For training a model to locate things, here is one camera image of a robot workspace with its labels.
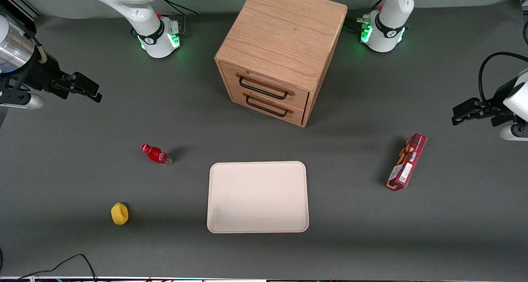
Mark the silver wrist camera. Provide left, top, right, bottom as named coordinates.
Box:
left=0, top=93, right=44, bottom=110
left=500, top=123, right=528, bottom=141

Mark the red snack box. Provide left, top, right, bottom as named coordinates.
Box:
left=386, top=133, right=428, bottom=192

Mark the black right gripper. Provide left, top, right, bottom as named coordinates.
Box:
left=16, top=53, right=103, bottom=103

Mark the yellow lemon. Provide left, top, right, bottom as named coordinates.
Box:
left=111, top=202, right=129, bottom=225

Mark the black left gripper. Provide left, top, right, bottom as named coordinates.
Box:
left=452, top=77, right=517, bottom=126

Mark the thin black cable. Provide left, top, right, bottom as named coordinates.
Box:
left=0, top=254, right=97, bottom=282

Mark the dark wrist cable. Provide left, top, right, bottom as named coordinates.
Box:
left=23, top=28, right=49, bottom=64

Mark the wooden drawer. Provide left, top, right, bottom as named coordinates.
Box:
left=225, top=82, right=308, bottom=128
left=220, top=62, right=311, bottom=110

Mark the black looped wrist cable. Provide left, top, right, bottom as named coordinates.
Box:
left=478, top=52, right=528, bottom=105

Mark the cream rectangular tray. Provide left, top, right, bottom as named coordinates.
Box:
left=207, top=161, right=309, bottom=234

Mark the black metal drawer handle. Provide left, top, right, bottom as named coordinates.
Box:
left=238, top=76, right=289, bottom=100
left=245, top=96, right=289, bottom=118

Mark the wooden drawer cabinet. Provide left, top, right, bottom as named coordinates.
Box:
left=214, top=0, right=348, bottom=128

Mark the red plastic bottle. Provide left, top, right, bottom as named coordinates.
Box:
left=141, top=144, right=172, bottom=166

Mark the black arm base cable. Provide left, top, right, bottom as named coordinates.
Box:
left=344, top=17, right=372, bottom=31
left=158, top=0, right=199, bottom=16

